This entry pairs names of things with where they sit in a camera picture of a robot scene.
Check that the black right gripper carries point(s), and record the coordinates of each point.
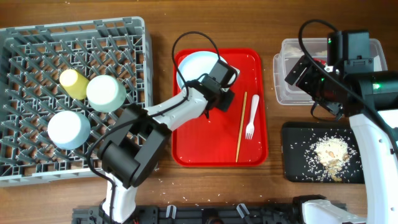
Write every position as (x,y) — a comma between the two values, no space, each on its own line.
(305,82)

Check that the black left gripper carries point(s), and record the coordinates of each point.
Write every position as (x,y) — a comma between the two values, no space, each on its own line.
(226,104)

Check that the red snack wrapper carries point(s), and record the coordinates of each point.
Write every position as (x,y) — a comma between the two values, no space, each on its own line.
(323,62)

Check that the white plastic fork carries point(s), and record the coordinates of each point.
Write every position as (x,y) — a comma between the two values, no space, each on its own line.
(250,126)

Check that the light blue round plate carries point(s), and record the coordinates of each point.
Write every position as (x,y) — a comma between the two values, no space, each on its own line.
(196,67)

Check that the wooden chopstick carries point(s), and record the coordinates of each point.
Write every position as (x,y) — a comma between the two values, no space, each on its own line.
(241,126)

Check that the green bowl with food scraps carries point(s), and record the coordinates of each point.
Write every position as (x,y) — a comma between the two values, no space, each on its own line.
(105,93)

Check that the yellow plastic cup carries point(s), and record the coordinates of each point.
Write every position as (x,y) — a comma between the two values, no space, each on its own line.
(74,83)

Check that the light blue bowl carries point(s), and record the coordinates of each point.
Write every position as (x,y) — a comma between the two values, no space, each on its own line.
(69,130)

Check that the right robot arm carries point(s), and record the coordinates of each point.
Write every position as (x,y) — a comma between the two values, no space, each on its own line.
(369,100)

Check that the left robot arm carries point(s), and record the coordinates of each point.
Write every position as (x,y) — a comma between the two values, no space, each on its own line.
(132,148)

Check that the grey plastic dishwasher rack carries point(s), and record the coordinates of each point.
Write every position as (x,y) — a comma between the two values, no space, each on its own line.
(32,59)

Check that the red plastic tray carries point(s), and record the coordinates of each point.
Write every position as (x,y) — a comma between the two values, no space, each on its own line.
(212,141)

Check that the clear plastic bin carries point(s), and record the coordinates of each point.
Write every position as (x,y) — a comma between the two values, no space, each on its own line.
(289,55)

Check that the black plastic tray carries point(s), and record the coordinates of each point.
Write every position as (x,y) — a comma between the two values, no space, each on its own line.
(300,163)

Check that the rice and food scraps pile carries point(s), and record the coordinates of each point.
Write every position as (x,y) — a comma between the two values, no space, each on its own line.
(333,154)

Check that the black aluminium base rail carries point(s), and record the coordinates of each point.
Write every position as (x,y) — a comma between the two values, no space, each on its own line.
(268,213)

